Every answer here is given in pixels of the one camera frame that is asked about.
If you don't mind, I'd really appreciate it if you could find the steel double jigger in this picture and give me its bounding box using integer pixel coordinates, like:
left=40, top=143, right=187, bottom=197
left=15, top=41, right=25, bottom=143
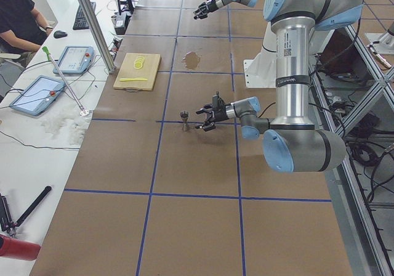
left=180, top=110, right=189, bottom=132

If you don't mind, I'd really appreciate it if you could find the aluminium frame post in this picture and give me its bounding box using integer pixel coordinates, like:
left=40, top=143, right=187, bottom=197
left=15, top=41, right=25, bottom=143
left=78, top=0, right=116, bottom=74

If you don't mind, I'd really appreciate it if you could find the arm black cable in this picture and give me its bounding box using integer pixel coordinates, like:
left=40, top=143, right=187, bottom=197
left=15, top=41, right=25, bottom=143
left=257, top=102, right=278, bottom=118

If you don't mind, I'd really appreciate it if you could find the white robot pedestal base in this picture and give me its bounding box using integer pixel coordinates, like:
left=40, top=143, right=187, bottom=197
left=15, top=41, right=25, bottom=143
left=244, top=22, right=276, bottom=88

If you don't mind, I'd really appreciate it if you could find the seated person black shirt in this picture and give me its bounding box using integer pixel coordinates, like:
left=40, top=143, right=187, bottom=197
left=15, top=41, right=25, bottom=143
left=1, top=0, right=53, bottom=54

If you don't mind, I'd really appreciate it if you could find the red bottle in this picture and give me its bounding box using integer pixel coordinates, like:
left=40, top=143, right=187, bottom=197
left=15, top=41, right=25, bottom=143
left=1, top=235, right=41, bottom=261

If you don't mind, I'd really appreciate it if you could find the bamboo cutting board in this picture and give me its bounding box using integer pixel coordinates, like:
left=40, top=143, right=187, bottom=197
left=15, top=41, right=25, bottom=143
left=113, top=53, right=161, bottom=91

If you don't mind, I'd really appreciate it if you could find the metal rod green tip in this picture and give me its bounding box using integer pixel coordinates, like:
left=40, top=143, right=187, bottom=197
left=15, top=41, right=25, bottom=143
left=42, top=46, right=90, bottom=116

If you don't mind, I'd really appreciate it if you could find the teach pendant far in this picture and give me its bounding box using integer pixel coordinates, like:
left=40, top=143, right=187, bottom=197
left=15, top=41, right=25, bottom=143
left=57, top=46, right=94, bottom=75

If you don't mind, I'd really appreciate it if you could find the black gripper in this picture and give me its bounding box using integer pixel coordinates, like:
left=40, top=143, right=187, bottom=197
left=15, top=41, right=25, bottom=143
left=195, top=104, right=228, bottom=132
left=193, top=0, right=217, bottom=20

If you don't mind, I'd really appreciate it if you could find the teach pendant near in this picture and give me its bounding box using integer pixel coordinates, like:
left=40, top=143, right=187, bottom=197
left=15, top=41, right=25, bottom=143
left=9, top=75, right=65, bottom=116

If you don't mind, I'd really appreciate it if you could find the spilled liquid puddle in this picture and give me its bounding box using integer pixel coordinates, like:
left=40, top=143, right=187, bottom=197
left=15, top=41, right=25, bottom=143
left=182, top=51, right=201, bottom=70

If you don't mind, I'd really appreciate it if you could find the teach pendant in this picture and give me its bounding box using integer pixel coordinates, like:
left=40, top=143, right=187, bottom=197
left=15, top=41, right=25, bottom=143
left=57, top=46, right=94, bottom=75
left=9, top=75, right=65, bottom=116

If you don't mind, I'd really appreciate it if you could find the black keyboard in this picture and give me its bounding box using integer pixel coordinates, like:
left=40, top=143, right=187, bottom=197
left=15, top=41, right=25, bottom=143
left=73, top=6, right=89, bottom=30

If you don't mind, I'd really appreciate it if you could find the black hand tool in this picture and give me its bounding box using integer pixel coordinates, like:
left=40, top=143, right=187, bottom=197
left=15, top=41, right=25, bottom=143
left=0, top=185, right=52, bottom=237

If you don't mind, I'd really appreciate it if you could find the black computer mouse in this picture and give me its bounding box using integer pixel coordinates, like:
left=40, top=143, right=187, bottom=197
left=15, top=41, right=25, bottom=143
left=53, top=30, right=68, bottom=39

